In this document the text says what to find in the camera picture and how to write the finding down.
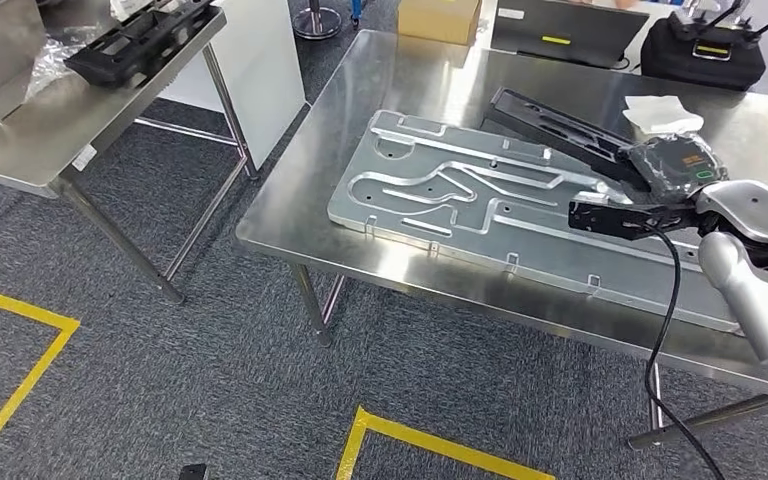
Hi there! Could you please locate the chrome base stanchion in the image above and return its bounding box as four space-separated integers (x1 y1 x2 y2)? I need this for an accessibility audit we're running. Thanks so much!
291 0 344 41

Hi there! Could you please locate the black bag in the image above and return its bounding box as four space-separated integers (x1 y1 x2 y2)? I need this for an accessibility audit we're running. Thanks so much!
640 11 768 92

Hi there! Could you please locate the white panel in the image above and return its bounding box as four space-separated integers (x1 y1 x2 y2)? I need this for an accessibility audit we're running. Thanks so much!
158 0 309 172

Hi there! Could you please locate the grey laptop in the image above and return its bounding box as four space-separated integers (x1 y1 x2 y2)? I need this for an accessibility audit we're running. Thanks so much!
489 0 652 70

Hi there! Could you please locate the black plastic plate frame part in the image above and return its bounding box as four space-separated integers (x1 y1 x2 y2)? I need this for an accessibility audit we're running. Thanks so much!
483 87 654 193

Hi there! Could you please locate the white crumpled tissue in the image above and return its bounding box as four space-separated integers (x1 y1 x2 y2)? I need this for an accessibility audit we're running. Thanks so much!
622 94 705 136

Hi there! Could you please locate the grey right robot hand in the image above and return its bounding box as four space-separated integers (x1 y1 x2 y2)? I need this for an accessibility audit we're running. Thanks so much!
625 132 730 203

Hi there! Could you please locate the stack of black frame parts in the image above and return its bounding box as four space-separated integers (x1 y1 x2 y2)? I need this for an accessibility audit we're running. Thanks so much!
63 0 220 89

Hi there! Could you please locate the black router with antennas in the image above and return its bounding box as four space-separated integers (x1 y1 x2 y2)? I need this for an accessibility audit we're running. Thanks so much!
668 0 768 44

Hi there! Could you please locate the stainless steel table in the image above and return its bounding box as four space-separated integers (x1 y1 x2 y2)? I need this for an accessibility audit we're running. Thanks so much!
234 29 768 452
0 0 259 306

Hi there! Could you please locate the brown cardboard box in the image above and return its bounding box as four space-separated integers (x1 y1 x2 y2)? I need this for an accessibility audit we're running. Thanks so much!
397 0 483 46

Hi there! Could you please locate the machined aluminium fixture plate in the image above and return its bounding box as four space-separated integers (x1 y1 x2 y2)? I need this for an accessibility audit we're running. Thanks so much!
327 109 743 335

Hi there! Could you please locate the clear plastic wrap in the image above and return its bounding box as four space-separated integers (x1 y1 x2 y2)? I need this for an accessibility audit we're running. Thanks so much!
0 36 87 140

